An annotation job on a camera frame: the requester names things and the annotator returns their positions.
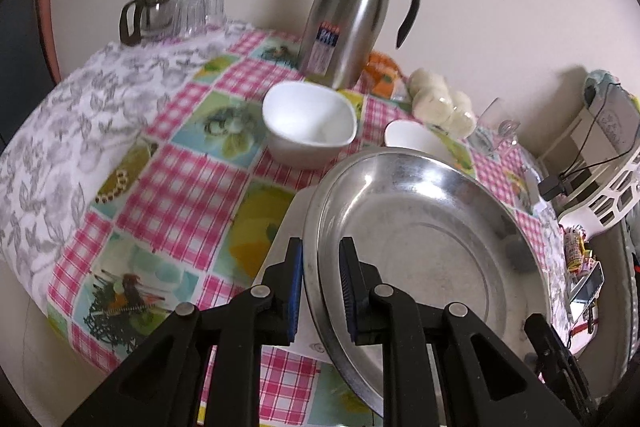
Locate grey floral cloth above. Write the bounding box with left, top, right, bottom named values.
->
left=0, top=21, right=257, bottom=304

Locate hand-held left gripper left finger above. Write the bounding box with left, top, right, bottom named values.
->
left=62, top=237, right=306, bottom=427

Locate bag of white buns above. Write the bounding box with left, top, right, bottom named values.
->
left=405, top=67, right=476, bottom=139

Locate white cardboard box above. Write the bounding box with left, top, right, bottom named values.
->
left=539, top=106, right=622, bottom=168

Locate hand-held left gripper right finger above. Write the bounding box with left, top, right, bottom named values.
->
left=338, top=236, right=557, bottom=427

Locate white plate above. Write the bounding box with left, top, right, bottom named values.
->
left=252, top=191, right=342, bottom=364

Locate black power adapter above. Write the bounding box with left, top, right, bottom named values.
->
left=542, top=177, right=569, bottom=201

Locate stainless steel plate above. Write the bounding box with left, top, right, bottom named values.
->
left=302, top=147, right=552, bottom=419

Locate stainless steel thermos jug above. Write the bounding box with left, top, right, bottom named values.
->
left=298, top=0, right=421, bottom=90

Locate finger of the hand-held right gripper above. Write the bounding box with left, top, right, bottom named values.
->
left=523, top=313, right=597, bottom=414

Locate glass coffee pot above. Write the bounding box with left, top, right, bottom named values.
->
left=118, top=0, right=181, bottom=47

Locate small white bowl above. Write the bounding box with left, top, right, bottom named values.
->
left=383, top=120, right=469, bottom=168

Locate colourful snack packet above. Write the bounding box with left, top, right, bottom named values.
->
left=562, top=227, right=602, bottom=279

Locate clear glass mug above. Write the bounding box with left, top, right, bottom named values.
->
left=469, top=97, right=522, bottom=156

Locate white plastic basket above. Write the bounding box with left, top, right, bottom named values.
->
left=557, top=146, right=640, bottom=229

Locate red chair back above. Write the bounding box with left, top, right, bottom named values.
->
left=34, top=0, right=63, bottom=84

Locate orange snack packet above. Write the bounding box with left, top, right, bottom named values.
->
left=362, top=51, right=404, bottom=98

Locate patterned fabric bag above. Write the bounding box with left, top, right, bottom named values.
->
left=584, top=69, right=640, bottom=158

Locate pink checked fruit tablecloth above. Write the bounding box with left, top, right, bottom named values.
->
left=47, top=29, right=572, bottom=427

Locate large white square bowl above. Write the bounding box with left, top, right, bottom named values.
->
left=262, top=82, right=359, bottom=170

